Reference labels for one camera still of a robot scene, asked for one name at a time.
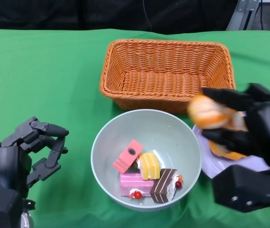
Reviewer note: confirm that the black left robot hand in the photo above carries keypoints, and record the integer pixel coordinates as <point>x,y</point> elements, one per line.
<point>9,164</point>

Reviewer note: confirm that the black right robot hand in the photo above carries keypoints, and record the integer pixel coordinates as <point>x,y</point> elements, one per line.
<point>268,128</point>

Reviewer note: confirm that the striped croissant bread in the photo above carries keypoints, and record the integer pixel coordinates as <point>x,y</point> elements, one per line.
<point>208,114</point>

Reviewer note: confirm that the pale green bowl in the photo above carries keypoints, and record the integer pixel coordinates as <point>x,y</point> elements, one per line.
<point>163,133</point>

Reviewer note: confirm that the chocolate layered cake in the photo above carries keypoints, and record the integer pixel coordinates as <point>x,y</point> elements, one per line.
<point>164,185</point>

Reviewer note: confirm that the salmon cake with black dot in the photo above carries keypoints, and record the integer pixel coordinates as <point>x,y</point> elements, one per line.
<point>128,155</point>

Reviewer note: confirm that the yellow layered cake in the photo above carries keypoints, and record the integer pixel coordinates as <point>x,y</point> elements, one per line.
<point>150,166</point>

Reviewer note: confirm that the pink cake with cherry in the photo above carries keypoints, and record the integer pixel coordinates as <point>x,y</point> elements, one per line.
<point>132,184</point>

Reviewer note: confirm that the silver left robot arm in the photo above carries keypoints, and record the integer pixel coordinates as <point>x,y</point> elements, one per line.
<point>28,218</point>

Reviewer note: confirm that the lilac plate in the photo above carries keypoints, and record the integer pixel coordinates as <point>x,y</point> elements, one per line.
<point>211,166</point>

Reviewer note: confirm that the orange wicker basket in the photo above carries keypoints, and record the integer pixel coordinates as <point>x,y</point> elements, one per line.
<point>166,83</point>

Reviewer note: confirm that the green tablecloth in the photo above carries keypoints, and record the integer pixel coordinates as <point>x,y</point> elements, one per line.
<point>42,71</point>

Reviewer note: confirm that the grey metal stand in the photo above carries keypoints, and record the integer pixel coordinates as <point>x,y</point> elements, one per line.
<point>240,14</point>

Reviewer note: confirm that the black cloth backdrop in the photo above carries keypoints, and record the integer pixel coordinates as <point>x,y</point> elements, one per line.
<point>54,14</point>

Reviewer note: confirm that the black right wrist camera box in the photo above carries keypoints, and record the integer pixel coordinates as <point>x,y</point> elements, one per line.
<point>246,187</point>

